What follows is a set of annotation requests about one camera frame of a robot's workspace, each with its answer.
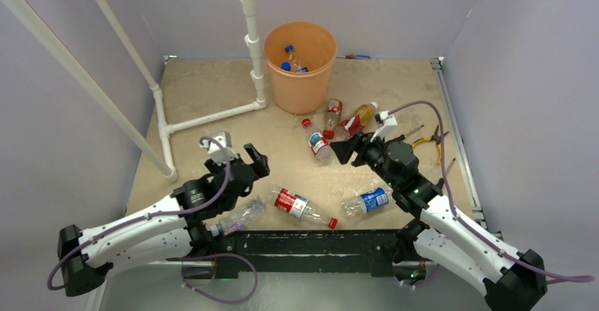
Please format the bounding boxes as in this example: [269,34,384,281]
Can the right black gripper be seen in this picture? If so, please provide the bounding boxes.
[330,129,400,189]

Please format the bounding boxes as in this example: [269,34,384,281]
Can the large Pepsi bottle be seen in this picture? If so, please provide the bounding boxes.
[285,45,304,69]

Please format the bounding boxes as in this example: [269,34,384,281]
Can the blue label water bottle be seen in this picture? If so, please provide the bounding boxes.
[280,61,309,73]

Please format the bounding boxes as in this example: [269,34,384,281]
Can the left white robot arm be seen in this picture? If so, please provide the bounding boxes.
[47,138,270,297]

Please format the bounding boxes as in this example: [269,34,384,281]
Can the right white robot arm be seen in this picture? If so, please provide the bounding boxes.
[331,132,547,310]

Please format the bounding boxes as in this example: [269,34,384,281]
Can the orange plastic bin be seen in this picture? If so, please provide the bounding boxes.
[263,21,338,115]

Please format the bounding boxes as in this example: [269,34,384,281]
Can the yellow tea bottle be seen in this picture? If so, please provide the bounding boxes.
[333,102,378,140]

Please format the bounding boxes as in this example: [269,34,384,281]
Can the small red label bottle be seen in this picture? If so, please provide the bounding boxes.
[302,118,333,163]

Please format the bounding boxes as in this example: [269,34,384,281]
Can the red label cola bottle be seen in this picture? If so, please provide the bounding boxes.
[268,187,338,230]

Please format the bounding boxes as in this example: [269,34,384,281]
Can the crushed clear bottle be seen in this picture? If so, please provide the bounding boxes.
[210,196,266,237]

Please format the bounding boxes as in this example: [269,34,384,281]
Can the small red cap bottle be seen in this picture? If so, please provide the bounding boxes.
[323,98,343,140]

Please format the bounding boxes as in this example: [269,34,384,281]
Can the black yellow screwdriver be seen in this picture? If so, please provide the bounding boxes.
[402,124,424,139]

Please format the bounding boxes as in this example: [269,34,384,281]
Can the small blue label bottle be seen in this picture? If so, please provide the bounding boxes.
[341,187,392,218]

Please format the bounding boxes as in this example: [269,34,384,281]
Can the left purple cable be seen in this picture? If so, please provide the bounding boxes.
[47,136,232,292]

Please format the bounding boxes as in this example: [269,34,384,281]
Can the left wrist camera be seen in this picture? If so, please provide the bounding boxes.
[199,131,237,165]

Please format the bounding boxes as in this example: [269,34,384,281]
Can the yellow handled pliers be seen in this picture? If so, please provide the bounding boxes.
[411,125,451,165]

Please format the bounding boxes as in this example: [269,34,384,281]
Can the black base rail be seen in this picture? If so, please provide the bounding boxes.
[184,229,420,278]

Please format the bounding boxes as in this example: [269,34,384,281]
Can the metal side rail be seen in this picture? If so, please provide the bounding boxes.
[429,57,488,230]

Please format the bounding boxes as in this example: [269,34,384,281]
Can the purple cable loop front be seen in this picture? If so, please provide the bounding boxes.
[181,252,259,305]

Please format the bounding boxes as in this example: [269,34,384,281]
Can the white PVC pipe frame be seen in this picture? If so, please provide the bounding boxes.
[1,0,266,182]

